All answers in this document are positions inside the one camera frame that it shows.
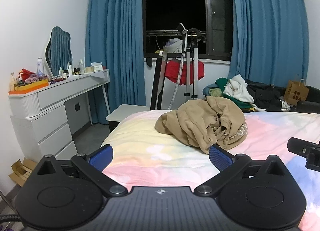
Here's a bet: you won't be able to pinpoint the purple flowers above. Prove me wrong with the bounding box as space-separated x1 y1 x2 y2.
24 74 48 84

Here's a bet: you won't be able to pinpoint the black garment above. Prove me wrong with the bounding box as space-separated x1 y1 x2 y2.
246 80 292 112

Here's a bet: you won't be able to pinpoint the black cable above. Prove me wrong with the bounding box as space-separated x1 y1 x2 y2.
0 211 26 227

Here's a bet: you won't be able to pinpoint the blue garment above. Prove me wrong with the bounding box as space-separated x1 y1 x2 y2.
203 84 218 96

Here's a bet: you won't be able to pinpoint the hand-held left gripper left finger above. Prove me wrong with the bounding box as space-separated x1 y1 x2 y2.
32 144 128 196

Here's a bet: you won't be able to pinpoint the garment steamer stand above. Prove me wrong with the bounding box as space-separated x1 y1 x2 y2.
168 23 208 110

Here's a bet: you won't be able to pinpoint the white vanity desk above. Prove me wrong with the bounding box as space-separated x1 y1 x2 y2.
9 69 111 162

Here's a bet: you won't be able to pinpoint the dark window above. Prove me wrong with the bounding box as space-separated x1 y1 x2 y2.
143 0 234 63

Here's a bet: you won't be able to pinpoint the red garment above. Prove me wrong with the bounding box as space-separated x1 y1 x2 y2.
164 58 204 84

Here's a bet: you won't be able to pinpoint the cardboard boxes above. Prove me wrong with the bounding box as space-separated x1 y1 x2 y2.
8 157 38 187

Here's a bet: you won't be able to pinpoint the tan garment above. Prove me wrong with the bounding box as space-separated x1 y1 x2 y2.
154 95 248 155

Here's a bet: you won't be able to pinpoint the grey hoodie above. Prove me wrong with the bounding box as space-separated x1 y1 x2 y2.
163 38 184 53

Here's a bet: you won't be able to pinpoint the green garment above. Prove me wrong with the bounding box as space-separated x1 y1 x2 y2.
216 77 253 109

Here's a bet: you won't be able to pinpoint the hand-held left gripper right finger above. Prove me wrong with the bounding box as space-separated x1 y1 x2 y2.
194 144 292 196

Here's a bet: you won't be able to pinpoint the brown paper bag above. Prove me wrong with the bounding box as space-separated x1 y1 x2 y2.
285 74 310 106

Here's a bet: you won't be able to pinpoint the tissue box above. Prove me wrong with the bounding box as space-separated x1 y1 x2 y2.
85 62 104 73

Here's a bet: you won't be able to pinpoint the white garment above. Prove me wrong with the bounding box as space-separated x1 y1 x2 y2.
223 74 256 104

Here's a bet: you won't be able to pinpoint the orange tray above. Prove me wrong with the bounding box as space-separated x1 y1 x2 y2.
9 78 49 95

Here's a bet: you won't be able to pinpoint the blue curtain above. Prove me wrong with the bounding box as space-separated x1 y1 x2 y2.
84 0 147 125
229 0 310 92

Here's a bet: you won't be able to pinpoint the black sofa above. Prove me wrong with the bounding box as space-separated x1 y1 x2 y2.
290 85 320 114

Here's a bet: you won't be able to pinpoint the wavy-framed mirror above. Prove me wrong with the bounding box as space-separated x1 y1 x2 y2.
45 26 74 78

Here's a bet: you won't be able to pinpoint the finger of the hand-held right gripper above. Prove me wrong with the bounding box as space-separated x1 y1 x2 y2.
287 137 320 169

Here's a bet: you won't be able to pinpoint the black chair with white seat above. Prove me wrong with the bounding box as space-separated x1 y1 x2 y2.
106 57 166 134

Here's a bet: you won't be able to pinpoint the pastel tie-dye blanket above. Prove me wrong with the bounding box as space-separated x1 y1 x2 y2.
100 109 320 229

